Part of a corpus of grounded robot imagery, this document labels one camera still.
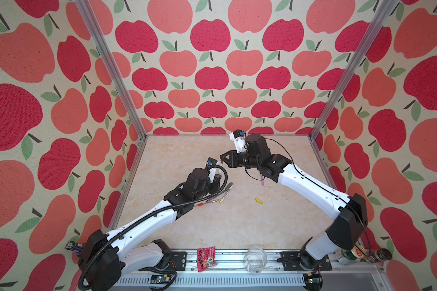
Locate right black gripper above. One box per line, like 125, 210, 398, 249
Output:
218, 148, 260, 171

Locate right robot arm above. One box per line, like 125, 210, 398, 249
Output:
220, 130, 368, 270

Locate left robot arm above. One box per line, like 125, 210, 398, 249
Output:
71, 165, 228, 291

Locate green pen cap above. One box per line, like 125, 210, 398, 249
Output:
225, 183, 233, 191

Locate red gel pen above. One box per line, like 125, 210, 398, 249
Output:
194, 200, 219, 207

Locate pink snack packet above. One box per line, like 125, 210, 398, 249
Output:
196, 246, 218, 272

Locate clear plastic cup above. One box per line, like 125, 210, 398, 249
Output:
245, 246, 268, 275

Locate purple bottle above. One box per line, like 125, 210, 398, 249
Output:
65, 241, 84, 255

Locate green drink can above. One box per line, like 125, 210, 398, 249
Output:
335, 247, 365, 266

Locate left black corrugated cable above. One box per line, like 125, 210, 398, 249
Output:
77, 164, 229, 291

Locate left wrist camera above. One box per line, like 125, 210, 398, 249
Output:
205, 157, 217, 183

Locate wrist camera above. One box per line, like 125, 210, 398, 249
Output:
229, 129, 246, 154
205, 157, 217, 183

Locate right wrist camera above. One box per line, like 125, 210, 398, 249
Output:
229, 129, 246, 154

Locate right thin black cable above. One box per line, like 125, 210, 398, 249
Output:
244, 137, 372, 255

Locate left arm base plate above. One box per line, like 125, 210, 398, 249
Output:
144, 251, 188, 272

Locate aluminium front rail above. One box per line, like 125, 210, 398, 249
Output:
109, 249, 393, 291

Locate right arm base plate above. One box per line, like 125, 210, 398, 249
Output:
277, 251, 333, 272

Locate left aluminium corner post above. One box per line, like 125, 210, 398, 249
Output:
75, 1, 148, 142

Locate aluminium corner post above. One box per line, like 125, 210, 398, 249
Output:
75, 1, 148, 142
309, 0, 399, 142

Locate right aluminium corner post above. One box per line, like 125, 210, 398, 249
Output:
309, 0, 399, 142

